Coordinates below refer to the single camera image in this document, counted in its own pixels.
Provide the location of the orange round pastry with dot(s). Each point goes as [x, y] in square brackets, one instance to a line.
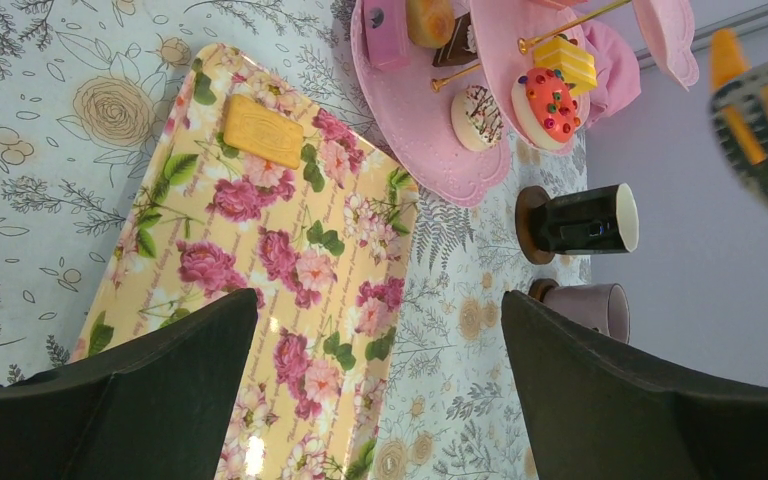
[430, 23]

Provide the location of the yellow roll cake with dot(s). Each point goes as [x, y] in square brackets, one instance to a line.
[576, 65]

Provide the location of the red donut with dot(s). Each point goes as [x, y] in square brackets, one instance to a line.
[544, 107]

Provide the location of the floral dessert tray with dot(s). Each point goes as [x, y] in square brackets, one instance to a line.
[325, 247]

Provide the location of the floral tablecloth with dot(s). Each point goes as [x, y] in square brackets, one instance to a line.
[85, 88]

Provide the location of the purple mug black handle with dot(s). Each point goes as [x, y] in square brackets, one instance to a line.
[600, 307]

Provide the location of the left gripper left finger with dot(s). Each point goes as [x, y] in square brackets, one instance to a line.
[155, 407]

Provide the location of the black mug white inside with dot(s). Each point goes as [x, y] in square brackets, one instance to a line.
[603, 220]

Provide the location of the chocolate cake piece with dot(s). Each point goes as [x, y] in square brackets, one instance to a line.
[461, 49]

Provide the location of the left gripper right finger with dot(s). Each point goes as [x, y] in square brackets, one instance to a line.
[595, 408]

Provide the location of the orange tart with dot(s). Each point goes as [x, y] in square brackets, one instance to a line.
[742, 123]

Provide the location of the pink cloth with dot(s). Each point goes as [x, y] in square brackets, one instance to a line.
[618, 72]

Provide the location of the tan biscuit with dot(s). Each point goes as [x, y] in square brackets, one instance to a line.
[257, 130]

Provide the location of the pink wafer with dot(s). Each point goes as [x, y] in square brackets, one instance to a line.
[385, 29]

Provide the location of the brown wooden saucer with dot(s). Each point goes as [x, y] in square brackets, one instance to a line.
[528, 200]
[540, 287]

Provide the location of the chocolate drizzle donut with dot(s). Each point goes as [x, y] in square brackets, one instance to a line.
[476, 119]

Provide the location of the pink three-tier cake stand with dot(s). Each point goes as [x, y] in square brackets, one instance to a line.
[412, 105]

